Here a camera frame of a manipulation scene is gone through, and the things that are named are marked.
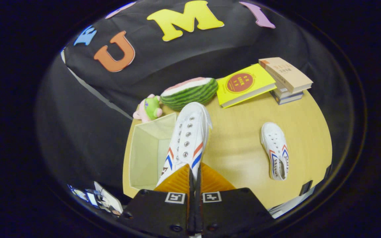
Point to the tan book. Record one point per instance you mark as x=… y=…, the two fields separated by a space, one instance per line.
x=286 y=74

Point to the white card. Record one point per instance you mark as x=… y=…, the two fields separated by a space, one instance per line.
x=109 y=200

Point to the yellow book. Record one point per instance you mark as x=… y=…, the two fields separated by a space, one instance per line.
x=243 y=84

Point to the grey book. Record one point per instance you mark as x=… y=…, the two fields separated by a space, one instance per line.
x=281 y=91

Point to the black table clamp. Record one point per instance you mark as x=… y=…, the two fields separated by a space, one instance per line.
x=305 y=187
x=327 y=171

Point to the blue printed packet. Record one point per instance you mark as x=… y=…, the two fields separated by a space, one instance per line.
x=78 y=193

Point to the pink and green plush toy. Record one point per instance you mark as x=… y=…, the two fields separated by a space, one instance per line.
x=149 y=109

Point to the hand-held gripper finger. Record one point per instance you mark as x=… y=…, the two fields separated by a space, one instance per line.
x=198 y=205
x=191 y=205

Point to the blue-edged book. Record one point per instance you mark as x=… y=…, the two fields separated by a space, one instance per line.
x=288 y=98

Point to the white canvas shoe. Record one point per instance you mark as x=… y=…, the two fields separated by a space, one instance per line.
x=189 y=138
x=275 y=150

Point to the watermelon slice plush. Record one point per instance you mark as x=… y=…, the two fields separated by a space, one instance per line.
x=190 y=94

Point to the beige fabric storage box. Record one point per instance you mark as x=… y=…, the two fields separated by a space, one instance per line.
x=147 y=155

